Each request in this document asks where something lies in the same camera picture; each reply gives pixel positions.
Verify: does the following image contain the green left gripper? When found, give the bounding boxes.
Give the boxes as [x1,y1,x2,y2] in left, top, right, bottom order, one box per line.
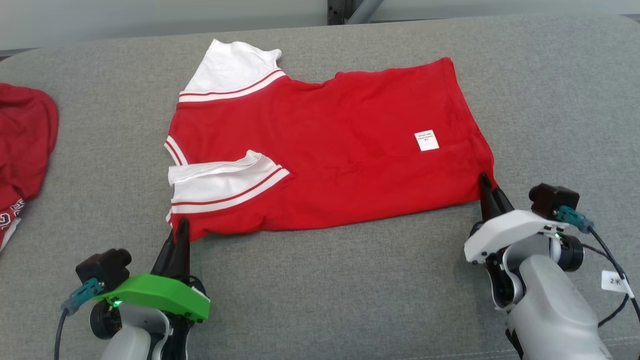
[92,218,211,360]

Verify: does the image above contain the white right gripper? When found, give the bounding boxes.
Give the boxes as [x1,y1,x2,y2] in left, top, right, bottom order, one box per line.
[463,172,571,311]

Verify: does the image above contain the red white striped t-shirt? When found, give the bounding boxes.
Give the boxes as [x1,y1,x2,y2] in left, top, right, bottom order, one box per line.
[163,38,499,243]

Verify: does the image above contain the red shorts with white trim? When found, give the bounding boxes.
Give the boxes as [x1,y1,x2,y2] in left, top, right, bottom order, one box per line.
[0,82,60,254]

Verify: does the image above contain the grey metal diagonal strut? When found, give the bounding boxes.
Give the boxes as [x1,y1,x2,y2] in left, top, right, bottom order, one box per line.
[345,0,386,25]

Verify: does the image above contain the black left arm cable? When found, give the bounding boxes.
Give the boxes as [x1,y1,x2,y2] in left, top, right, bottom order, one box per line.
[53,278,104,360]

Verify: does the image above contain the white cable label tag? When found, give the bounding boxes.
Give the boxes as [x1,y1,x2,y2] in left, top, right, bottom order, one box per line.
[600,269,635,300]

